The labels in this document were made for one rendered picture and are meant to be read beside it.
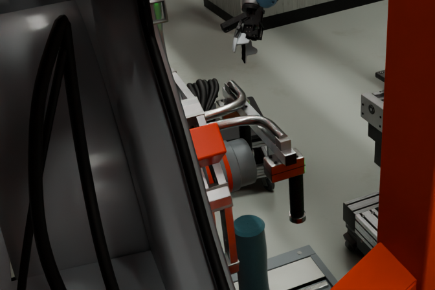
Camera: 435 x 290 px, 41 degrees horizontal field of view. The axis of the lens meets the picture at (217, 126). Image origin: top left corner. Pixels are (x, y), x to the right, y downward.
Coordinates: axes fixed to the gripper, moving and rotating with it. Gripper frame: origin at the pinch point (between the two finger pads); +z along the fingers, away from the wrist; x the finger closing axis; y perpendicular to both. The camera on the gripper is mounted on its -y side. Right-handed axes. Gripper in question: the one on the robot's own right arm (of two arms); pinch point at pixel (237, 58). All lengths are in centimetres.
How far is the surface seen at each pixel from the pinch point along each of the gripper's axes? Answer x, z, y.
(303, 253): 38, 69, 29
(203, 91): -58, 24, 11
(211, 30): 242, -84, -108
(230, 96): -48, 23, 16
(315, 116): 139, -4, 8
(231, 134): 55, 23, -15
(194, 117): -81, 35, 19
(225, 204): -79, 53, 29
